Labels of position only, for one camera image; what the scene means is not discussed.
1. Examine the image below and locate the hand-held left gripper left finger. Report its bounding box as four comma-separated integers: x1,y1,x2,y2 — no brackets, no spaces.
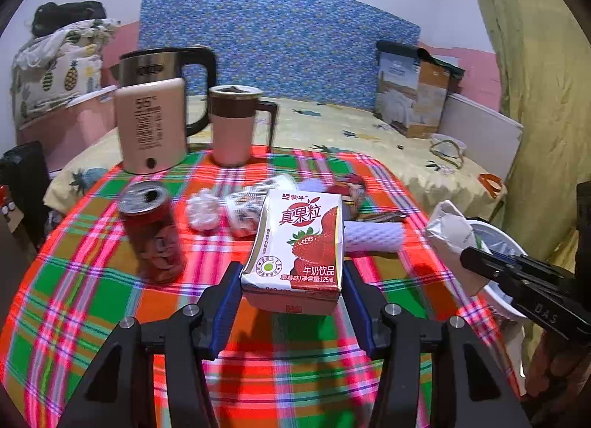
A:
58,262,243,428

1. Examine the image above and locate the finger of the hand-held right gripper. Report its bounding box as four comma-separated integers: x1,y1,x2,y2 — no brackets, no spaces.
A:
460,247,520,292
487,250,575,278

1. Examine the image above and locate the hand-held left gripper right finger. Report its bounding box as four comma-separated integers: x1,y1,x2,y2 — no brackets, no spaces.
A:
342,261,532,428

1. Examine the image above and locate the white trash bin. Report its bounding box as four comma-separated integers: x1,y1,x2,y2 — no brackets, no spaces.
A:
462,219,546,383

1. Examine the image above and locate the strawberry milk carton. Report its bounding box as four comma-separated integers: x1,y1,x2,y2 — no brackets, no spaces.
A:
240,191,345,315

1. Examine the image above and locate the patterned paper cup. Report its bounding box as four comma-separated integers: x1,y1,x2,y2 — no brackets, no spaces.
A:
225,174,296,239

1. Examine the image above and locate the white tissue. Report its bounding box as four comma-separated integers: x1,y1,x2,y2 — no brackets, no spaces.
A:
186,190,221,231

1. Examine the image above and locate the red soda can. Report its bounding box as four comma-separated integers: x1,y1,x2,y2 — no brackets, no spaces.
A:
115,181,186,285

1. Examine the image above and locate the red cartoon can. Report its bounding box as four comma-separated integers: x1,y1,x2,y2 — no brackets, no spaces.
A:
332,174,368,221

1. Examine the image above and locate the person's right hand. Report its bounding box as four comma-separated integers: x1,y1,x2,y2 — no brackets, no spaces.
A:
524,330,591,403

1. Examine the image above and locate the translucent bin liner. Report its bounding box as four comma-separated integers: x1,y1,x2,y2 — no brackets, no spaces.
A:
475,225,527,255

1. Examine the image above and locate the white foam net sleeve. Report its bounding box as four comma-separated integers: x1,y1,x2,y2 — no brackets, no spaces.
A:
344,220,403,253

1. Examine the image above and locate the brown snack wrapper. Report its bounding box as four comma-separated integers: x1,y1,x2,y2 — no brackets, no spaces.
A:
355,212,407,224

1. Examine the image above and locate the white bowl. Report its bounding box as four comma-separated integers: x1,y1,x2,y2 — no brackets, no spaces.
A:
431,133,467,154

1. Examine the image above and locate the white board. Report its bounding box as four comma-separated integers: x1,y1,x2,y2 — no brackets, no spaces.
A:
441,93,525,184

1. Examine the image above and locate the plaid tablecloth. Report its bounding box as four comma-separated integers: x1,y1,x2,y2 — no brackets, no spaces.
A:
0,148,522,428

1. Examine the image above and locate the pink mug with brown band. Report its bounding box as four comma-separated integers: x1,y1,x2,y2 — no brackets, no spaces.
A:
208,85,279,167

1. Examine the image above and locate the cardboard box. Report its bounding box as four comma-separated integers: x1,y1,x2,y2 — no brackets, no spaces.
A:
374,40,466,139

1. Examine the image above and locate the yellow pineapple bedsheet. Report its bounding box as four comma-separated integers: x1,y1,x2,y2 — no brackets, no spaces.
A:
44,95,509,225

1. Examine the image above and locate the beige steel electric kettle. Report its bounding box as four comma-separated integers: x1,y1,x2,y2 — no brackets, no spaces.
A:
109,47,218,174

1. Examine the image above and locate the yellow-green curtain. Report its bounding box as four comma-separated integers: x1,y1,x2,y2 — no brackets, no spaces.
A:
464,0,591,262

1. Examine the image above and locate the pink storage box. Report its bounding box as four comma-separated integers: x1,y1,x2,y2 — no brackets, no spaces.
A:
18,86,118,170

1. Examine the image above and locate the black fabric case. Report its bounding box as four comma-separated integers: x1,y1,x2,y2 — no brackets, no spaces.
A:
0,142,51,253

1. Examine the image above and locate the small red white gadget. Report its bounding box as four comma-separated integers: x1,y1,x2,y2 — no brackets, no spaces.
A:
0,185,14,225

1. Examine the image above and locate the blue floral headboard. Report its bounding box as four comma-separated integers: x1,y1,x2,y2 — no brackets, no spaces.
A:
139,0,422,110

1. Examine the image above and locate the pineapple print pillow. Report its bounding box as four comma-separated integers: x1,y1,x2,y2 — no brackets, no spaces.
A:
11,19,121,126

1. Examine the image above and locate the black bag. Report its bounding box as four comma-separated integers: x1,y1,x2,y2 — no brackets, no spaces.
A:
31,1,107,37

